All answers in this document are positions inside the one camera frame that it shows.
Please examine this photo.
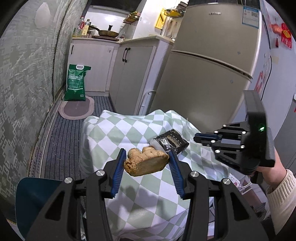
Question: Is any brown ginger root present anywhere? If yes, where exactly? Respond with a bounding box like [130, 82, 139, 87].
[123, 146, 169, 177]

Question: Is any black snack packet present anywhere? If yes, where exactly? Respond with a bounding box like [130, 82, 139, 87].
[149, 129, 189, 154]

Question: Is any white sleeve right forearm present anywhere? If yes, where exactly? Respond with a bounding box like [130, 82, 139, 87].
[267, 169, 295, 235]

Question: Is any white kitchen cabinet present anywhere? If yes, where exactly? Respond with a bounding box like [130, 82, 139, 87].
[67, 35, 174, 115]

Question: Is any right hand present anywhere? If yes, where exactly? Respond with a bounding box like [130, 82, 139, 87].
[257, 149, 287, 190]

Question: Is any green white checkered tablecloth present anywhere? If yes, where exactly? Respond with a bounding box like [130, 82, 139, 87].
[79, 110, 230, 240]

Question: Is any oval grey pink mat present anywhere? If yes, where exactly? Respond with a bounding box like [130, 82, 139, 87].
[59, 96, 94, 121]

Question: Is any striped dark floor rug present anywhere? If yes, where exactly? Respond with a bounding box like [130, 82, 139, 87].
[28, 96, 117, 181]

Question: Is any green rice bag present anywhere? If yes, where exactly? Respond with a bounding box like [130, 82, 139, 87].
[64, 64, 91, 101]

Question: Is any beige refrigerator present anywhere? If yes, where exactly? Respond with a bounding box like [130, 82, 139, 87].
[151, 1, 271, 133]

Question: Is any teal chair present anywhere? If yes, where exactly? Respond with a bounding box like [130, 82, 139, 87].
[15, 177, 61, 238]

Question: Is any frying pan on stove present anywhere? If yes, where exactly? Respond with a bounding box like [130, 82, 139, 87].
[90, 25, 119, 38]

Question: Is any clear oil bottle red label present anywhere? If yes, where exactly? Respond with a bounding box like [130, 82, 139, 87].
[76, 16, 85, 37]

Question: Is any yellow bottle on counter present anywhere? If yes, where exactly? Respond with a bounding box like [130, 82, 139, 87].
[81, 19, 91, 37]

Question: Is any patterned glass sliding door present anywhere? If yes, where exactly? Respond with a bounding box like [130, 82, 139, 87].
[1, 1, 87, 205]

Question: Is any red wall decoration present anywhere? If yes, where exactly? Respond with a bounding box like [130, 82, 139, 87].
[271, 23, 292, 49]

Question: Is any yellow wall rack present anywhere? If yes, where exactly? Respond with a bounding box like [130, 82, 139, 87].
[154, 9, 185, 30]

